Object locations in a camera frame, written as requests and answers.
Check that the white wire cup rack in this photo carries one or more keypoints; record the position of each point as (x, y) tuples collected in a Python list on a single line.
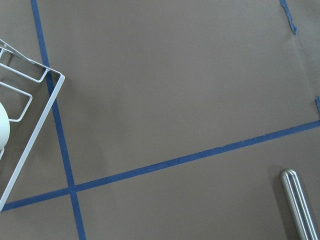
[(28, 92)]

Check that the steel muddler black tip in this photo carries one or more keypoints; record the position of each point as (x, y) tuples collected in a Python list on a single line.
[(298, 205)]

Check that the white cup in rack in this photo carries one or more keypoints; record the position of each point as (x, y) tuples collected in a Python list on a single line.
[(4, 127)]

